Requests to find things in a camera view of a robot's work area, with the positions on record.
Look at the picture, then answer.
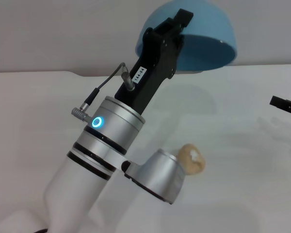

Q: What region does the blue bowl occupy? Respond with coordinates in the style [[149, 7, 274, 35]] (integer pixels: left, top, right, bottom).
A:
[[135, 0, 237, 73]]

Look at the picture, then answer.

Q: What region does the egg yolk pastry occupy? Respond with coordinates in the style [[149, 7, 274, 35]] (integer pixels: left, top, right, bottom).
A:
[[176, 143, 206, 174]]

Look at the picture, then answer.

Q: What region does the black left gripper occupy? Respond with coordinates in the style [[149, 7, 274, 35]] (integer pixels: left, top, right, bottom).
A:
[[114, 8, 194, 115]]

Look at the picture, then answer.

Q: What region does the left wrist connector cable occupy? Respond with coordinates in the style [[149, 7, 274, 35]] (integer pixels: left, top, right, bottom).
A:
[[71, 62, 136, 120]]

